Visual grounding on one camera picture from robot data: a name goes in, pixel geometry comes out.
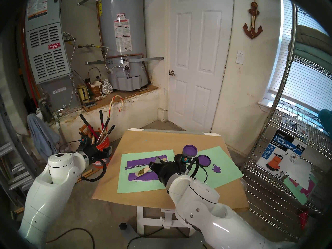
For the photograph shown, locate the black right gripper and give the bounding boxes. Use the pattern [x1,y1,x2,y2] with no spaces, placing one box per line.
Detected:
[149,154,199,190]

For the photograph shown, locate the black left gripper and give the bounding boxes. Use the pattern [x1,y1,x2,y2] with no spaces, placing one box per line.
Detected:
[86,144,113,166]

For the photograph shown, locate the wooden paint brush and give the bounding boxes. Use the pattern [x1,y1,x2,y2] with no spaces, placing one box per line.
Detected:
[133,158,168,178]

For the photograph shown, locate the purple paint jar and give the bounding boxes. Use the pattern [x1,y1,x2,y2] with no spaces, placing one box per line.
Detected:
[182,145,198,158]

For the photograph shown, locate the orange plastic bucket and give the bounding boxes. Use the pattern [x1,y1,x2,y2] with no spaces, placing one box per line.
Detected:
[92,137,112,168]

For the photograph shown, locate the light wood slat panel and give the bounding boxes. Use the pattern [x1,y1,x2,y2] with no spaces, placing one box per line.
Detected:
[128,171,160,182]

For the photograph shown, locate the silver tool black grip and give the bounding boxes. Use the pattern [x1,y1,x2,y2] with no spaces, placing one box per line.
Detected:
[96,117,110,144]
[101,124,116,143]

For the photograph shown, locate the green paper sheet purple stripe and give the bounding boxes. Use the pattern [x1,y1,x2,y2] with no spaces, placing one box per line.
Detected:
[117,149,175,194]

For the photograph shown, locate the striped candy cane decoration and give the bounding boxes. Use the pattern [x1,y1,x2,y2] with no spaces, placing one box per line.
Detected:
[108,95,124,119]

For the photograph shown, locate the white grey work table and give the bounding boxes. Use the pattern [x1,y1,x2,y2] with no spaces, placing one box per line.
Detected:
[120,128,221,249]

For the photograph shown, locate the brown wicker basket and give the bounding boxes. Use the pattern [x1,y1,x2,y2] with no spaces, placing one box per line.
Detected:
[87,67,103,97]

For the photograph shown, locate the yellow boxy device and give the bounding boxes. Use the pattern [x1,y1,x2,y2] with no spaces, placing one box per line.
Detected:
[77,85,90,103]

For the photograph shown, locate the aluminium foil wrapped lump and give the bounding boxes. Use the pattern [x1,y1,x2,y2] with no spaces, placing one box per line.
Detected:
[102,79,113,95]

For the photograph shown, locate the blue hanging cloth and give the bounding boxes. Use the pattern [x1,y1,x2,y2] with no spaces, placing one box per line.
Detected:
[27,114,61,161]

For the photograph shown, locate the grey water heater tank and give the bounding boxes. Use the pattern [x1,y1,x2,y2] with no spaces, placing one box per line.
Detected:
[97,0,164,92]

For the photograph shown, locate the grey metal ladder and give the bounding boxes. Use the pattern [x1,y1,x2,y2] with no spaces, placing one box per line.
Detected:
[0,101,39,207]

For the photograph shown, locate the white panel door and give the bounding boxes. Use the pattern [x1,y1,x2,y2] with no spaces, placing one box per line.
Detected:
[169,0,234,133]

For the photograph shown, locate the grey Bryant furnace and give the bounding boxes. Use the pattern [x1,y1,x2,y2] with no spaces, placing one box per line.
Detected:
[25,0,82,111]

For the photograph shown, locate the utility pump cardboard box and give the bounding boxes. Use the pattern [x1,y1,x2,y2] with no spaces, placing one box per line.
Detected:
[255,129,308,180]

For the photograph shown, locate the white scalloped paper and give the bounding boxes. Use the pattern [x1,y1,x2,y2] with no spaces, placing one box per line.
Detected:
[287,158,313,190]

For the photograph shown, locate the pink green paper stack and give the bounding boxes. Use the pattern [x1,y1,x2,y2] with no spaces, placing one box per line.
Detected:
[283,173,319,206]

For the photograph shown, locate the red plastic object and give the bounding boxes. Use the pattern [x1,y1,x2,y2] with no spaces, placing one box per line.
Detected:
[298,210,310,230]

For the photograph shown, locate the white window blinds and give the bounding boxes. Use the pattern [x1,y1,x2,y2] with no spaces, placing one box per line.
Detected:
[267,0,332,114]

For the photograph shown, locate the teal fabric object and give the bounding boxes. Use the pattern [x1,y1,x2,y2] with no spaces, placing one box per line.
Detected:
[319,109,332,137]

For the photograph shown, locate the grey green folded cushion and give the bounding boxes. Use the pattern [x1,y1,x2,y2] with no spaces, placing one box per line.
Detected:
[287,42,332,74]
[289,25,332,50]

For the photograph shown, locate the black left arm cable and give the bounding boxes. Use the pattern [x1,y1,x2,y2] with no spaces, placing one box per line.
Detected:
[82,159,107,182]

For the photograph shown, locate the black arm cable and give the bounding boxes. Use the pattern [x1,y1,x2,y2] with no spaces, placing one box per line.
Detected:
[188,156,208,183]
[82,159,107,182]

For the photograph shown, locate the red black lopper handle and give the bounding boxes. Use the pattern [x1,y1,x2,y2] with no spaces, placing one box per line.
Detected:
[79,114,99,139]

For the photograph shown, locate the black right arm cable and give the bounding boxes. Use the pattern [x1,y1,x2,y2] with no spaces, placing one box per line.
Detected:
[188,156,208,183]

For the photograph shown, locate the black floor cable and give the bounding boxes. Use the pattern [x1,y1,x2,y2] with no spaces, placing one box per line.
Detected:
[127,226,187,249]

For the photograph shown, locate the metal water heater strap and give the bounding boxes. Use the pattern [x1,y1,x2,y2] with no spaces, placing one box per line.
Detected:
[86,57,164,65]

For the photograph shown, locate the chrome wire shelf rack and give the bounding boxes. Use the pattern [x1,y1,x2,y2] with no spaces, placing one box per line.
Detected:
[241,2,332,240]

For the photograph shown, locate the rusty anchor wall decoration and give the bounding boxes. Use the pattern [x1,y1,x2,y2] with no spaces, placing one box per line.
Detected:
[243,2,263,39]

